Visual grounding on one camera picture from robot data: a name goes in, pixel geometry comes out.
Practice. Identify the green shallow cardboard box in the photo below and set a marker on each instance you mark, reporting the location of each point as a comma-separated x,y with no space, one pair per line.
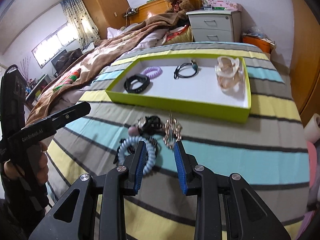
200,87

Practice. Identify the window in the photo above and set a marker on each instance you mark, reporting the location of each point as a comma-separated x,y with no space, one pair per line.
55,45

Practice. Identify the brown teddy bear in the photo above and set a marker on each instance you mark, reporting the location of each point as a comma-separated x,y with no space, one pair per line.
178,0

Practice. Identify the pink flower print box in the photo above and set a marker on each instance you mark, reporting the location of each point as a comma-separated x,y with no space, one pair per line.
228,5

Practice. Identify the white nightstand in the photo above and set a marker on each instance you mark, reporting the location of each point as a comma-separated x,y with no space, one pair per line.
212,27

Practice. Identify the wooden headboard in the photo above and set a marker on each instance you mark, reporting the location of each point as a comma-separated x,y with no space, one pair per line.
150,8

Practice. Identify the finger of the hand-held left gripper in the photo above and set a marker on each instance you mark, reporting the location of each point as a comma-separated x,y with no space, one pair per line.
72,111

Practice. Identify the striped tablecloth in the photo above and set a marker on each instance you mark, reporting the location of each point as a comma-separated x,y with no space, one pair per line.
237,155

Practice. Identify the wooden wardrobe with star marks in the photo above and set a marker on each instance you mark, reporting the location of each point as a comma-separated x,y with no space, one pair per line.
105,2

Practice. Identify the person's left forearm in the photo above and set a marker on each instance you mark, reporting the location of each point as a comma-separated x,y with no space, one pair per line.
10,220

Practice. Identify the person's left hand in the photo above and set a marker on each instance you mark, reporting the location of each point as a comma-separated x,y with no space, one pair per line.
42,165

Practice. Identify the power strip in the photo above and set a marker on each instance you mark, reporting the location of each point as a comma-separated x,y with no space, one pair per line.
130,12

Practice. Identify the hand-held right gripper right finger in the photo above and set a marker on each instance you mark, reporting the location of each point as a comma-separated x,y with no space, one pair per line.
180,170

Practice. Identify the dotted curtain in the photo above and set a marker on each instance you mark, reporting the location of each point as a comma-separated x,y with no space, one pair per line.
80,20

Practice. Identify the plain wooden wardrobe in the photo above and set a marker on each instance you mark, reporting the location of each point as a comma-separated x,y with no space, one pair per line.
306,42

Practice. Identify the red and yellow pillow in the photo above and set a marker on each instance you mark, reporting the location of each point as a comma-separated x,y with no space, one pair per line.
178,36

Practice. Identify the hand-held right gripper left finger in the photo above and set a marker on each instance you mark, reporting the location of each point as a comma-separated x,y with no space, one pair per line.
140,167

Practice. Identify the brown blanket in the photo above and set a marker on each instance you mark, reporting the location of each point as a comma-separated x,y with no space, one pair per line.
100,57

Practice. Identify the gold flower hair clip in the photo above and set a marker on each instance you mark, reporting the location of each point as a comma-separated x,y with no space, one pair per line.
172,130

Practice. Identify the black smart band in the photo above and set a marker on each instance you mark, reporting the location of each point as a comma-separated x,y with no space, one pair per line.
132,90

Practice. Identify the orange bin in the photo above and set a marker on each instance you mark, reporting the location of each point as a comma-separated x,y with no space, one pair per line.
257,45

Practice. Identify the dark jacket on chair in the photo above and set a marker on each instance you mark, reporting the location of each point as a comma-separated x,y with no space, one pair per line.
66,60

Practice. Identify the clear claw hair clip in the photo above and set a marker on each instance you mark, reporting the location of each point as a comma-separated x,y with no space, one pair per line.
230,80

